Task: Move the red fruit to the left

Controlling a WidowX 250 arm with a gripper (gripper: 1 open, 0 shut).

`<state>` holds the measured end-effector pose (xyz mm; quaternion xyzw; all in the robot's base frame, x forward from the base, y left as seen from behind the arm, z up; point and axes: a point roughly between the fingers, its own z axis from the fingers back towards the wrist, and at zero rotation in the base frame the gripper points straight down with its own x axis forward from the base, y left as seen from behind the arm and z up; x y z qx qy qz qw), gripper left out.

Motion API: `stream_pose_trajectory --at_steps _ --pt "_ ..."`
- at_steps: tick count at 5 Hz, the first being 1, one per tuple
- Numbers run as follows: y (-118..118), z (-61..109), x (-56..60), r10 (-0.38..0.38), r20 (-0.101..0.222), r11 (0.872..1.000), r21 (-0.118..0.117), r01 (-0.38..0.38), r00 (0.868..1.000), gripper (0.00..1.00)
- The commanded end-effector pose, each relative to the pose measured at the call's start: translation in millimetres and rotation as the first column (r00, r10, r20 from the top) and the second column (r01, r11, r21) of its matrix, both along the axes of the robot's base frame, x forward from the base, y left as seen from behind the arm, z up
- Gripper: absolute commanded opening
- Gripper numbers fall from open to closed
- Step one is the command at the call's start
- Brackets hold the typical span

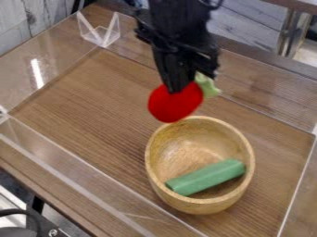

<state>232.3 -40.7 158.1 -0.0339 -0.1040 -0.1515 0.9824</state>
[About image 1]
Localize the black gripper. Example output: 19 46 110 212
134 6 219 94

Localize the red plush fruit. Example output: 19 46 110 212
146 71 223 124

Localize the wooden bowl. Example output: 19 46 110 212
144 116 255 215

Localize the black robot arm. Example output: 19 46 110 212
134 0 223 94

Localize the metal stand in background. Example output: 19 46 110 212
277 9 312 58

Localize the green rectangular block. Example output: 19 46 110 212
165 159 246 196

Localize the black table leg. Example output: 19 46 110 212
31 196 44 214

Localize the clear acrylic corner bracket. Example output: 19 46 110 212
75 12 122 48

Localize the clear acrylic front wall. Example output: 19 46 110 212
0 106 207 237

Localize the black cable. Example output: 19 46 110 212
0 207 47 237

